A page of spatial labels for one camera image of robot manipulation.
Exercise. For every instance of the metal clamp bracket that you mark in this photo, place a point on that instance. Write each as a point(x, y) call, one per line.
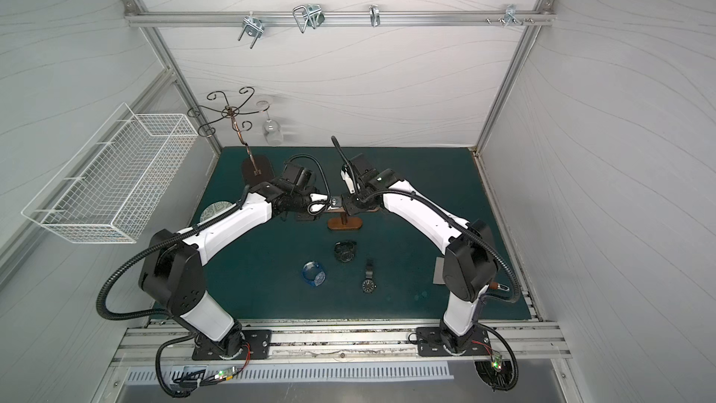
point(511, 17)
point(374, 16)
point(308, 16)
point(253, 30)

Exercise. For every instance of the slim black analog watch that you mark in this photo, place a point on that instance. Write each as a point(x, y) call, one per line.
point(335, 202)
point(369, 285)

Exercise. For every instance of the white slotted cable duct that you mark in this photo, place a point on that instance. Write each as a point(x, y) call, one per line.
point(264, 373)

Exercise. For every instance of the aluminium crossbar rail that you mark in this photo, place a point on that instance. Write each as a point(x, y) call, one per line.
point(137, 17)

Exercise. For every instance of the wooden T-shaped watch stand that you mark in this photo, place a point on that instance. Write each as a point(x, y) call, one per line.
point(347, 218)

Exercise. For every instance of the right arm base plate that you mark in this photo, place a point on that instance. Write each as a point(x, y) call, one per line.
point(430, 342)

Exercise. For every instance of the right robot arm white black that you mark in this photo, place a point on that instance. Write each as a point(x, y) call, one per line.
point(469, 262)

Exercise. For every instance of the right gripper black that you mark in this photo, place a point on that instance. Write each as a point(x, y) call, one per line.
point(351, 200)

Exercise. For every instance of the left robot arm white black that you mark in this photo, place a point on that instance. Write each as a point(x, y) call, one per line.
point(174, 274)

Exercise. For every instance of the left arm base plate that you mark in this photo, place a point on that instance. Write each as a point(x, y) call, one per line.
point(254, 344)

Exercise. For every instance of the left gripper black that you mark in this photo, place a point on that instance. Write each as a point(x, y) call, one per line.
point(312, 204)

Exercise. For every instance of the hanging clear wine glass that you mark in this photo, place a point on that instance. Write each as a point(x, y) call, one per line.
point(271, 128)

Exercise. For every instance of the green patterned ceramic bowl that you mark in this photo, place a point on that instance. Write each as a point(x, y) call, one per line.
point(214, 209)

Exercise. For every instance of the chunky black digital watch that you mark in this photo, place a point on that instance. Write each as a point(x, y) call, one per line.
point(345, 251)

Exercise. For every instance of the white wire basket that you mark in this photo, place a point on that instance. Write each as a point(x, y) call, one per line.
point(107, 192)

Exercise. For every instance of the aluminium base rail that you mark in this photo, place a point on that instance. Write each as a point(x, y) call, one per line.
point(294, 341)

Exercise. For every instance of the green table mat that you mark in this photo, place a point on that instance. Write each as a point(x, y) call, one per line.
point(259, 276)

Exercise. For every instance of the metal scraper with wooden handle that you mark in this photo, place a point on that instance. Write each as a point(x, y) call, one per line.
point(438, 278)

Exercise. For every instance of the blue translucent watch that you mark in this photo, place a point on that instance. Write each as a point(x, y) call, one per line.
point(313, 274)

